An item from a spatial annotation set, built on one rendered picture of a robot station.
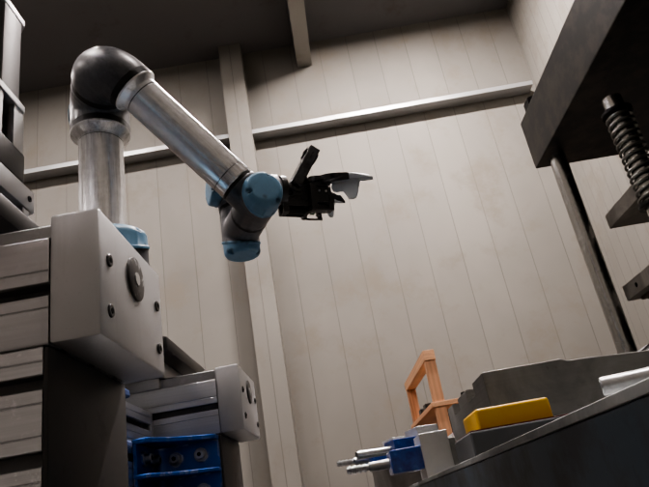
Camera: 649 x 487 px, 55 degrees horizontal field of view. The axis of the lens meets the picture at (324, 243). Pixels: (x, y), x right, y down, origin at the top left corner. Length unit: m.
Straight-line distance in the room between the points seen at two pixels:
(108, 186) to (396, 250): 6.55
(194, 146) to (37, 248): 0.76
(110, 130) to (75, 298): 0.92
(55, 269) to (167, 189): 7.98
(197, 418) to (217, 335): 6.62
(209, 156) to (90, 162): 0.24
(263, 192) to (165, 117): 0.23
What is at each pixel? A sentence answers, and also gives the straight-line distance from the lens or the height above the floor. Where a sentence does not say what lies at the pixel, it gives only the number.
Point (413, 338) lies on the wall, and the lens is 7.33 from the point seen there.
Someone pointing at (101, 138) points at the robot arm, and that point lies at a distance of 1.31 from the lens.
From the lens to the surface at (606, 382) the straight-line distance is 0.46.
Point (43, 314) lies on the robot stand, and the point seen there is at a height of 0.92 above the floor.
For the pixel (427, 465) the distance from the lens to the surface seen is 0.83.
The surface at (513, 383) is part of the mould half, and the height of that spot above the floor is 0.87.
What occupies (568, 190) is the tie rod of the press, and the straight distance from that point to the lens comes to 2.32.
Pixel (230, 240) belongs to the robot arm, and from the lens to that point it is 1.26.
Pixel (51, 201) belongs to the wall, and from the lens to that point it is 8.93.
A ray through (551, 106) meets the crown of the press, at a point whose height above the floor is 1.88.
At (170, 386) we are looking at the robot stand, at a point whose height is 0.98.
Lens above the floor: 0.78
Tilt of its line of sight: 23 degrees up
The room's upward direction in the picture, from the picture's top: 10 degrees counter-clockwise
